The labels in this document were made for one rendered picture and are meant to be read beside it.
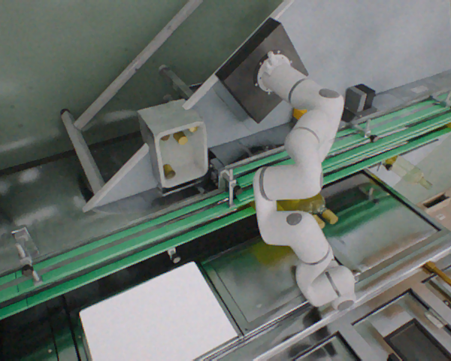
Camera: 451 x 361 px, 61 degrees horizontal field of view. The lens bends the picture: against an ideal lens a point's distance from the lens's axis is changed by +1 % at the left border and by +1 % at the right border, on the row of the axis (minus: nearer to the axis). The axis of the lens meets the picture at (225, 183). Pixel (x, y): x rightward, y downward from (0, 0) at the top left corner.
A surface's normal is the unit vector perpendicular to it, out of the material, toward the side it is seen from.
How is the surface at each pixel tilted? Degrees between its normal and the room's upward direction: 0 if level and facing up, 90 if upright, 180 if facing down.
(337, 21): 0
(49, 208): 90
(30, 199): 90
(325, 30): 0
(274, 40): 1
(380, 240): 90
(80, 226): 90
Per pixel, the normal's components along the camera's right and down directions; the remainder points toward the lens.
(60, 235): 0.00, -0.75
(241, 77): 0.47, 0.59
